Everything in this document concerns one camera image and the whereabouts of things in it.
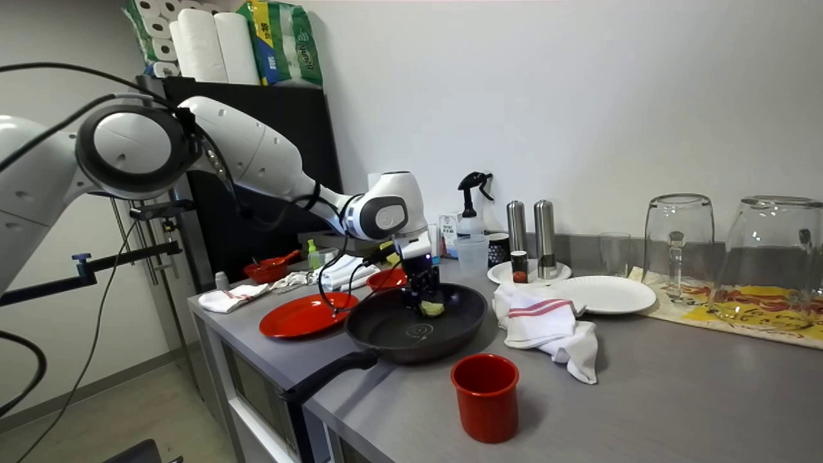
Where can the patterned paper pack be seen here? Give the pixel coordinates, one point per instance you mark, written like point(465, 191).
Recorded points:
point(150, 30)

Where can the crumpled white cloth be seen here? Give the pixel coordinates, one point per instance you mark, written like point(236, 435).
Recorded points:
point(225, 299)

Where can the black equipment stand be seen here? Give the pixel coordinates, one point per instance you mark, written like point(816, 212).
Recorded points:
point(143, 455)

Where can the dark frying pan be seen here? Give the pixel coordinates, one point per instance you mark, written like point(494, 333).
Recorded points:
point(395, 336)

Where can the red cup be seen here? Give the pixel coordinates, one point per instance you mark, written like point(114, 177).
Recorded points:
point(486, 402)

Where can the small white box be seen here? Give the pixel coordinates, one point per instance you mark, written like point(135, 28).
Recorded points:
point(449, 234)

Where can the steel shaker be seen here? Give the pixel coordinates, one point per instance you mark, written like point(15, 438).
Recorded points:
point(546, 228)
point(515, 225)

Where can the green package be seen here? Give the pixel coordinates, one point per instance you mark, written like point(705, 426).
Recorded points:
point(292, 42)

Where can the paper towel rolls pack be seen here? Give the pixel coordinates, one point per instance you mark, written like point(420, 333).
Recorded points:
point(213, 48)

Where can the large upturned glass jar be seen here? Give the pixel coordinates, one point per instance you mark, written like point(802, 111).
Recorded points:
point(775, 253)

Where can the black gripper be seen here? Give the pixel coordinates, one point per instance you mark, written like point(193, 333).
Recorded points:
point(422, 275)

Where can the small white saucer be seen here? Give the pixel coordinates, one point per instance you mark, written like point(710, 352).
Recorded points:
point(496, 275)

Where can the spray bottle black nozzle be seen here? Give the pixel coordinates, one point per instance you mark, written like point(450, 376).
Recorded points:
point(469, 228)

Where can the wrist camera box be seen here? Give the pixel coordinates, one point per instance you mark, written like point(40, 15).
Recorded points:
point(418, 248)

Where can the white dinner plate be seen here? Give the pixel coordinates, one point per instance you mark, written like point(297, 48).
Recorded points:
point(604, 297)

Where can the red bowl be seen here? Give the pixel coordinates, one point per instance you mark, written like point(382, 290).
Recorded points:
point(387, 282)

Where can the clear plastic container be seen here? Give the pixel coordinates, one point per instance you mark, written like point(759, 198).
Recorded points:
point(499, 252)

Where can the white towel blue stripes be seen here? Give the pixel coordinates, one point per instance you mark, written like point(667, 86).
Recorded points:
point(337, 276)

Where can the black cabinet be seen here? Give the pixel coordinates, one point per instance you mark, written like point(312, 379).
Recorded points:
point(298, 119)

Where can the yellow patterned mat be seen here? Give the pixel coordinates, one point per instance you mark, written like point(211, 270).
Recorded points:
point(753, 324)

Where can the white towel red stripe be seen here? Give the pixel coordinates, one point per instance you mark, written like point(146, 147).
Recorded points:
point(540, 325)

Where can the red plastic utensil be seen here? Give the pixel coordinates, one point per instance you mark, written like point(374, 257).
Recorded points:
point(267, 271)

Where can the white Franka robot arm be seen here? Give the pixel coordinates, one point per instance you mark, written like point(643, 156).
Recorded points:
point(248, 156)

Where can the small green bottle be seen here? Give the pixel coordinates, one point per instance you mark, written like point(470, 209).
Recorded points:
point(314, 257)

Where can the red dinner plate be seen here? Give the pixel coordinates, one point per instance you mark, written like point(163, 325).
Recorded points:
point(292, 320)

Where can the small dark spice jar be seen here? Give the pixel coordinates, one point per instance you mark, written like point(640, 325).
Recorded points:
point(521, 270)

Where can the small grey bottle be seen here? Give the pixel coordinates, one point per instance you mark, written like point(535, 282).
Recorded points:
point(222, 282)

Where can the yellow green sponge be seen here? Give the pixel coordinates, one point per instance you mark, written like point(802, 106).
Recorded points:
point(433, 307)

